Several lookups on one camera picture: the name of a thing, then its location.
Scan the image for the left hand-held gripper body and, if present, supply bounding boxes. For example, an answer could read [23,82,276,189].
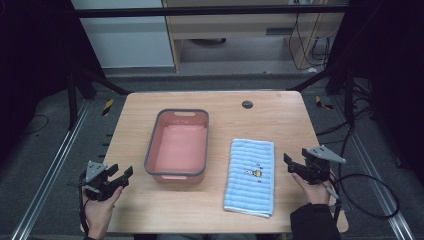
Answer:
[79,160,115,202]

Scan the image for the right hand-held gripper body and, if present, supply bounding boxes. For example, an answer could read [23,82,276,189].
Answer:
[293,145,347,186]

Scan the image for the person's right hand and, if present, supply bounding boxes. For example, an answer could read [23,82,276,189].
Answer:
[291,171,335,206]

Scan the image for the person's left hand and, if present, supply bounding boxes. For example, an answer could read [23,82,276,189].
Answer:
[81,185,125,240]

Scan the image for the blue striped towel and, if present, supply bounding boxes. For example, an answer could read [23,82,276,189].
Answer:
[222,138,276,220]

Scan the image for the black yellow striped floor marker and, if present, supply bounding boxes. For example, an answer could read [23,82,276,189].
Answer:
[314,95,334,111]
[101,98,115,117]

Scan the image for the pink basin with grey rim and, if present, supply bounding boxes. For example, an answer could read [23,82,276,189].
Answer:
[143,108,211,185]

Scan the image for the black metal stand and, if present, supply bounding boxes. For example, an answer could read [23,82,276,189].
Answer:
[288,63,357,128]
[65,61,132,132]

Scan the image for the white cabinet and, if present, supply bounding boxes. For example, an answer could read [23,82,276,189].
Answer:
[70,0,176,70]

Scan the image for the light wooden shelf unit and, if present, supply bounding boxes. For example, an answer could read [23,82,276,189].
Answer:
[161,0,350,74]

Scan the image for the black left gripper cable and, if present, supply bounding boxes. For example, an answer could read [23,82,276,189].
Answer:
[77,171,92,238]

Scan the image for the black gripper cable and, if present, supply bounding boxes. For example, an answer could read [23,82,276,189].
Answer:
[77,171,92,238]
[326,173,401,222]

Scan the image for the aluminium floor rail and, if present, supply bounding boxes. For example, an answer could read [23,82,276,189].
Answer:
[9,99,92,240]
[331,96,416,240]

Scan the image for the black floor cables bundle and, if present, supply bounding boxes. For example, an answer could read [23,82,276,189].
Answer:
[315,79,379,148]

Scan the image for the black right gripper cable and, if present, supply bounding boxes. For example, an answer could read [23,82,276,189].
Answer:
[326,173,401,222]

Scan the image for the thin black floor cable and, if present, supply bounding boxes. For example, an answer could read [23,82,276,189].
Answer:
[21,114,50,136]

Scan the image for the hanging black cables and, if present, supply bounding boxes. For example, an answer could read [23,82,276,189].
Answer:
[287,12,332,72]

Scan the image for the black horizontal frame bar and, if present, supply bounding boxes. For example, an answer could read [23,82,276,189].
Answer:
[71,4,350,18]

